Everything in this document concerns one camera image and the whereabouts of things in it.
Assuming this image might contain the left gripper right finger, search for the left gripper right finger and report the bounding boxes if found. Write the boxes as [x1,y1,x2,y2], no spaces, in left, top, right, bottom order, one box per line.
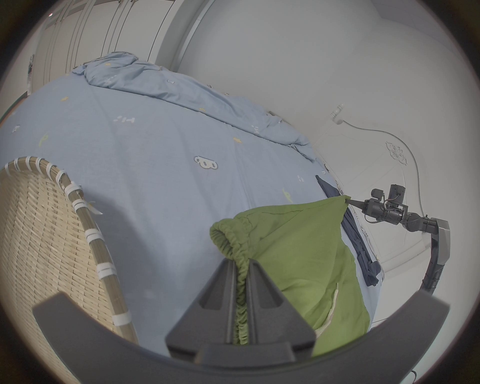
[247,259,316,354]

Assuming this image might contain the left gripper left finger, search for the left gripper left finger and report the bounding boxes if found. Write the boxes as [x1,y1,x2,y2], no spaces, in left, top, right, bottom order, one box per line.
[166,258,238,363]

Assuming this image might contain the green shorts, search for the green shorts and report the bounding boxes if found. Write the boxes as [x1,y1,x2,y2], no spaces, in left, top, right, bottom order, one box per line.
[209,195,372,358]

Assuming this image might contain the dark blue garment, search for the dark blue garment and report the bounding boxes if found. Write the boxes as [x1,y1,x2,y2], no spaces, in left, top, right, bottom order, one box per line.
[314,174,383,288]

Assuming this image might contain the bed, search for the bed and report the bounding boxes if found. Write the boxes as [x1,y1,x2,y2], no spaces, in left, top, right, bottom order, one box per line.
[0,69,433,362]

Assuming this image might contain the round woven basket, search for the round woven basket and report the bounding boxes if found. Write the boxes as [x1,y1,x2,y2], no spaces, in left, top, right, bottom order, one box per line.
[0,156,140,380]

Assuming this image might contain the pale blue quilt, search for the pale blue quilt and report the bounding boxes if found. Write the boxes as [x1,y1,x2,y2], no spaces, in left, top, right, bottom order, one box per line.
[72,52,317,162]

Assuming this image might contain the white wardrobe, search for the white wardrobe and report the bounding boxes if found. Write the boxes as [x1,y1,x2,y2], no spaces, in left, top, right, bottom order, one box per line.
[28,0,188,94]

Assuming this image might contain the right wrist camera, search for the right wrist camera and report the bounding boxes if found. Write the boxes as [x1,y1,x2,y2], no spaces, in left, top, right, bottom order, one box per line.
[370,184,408,209]

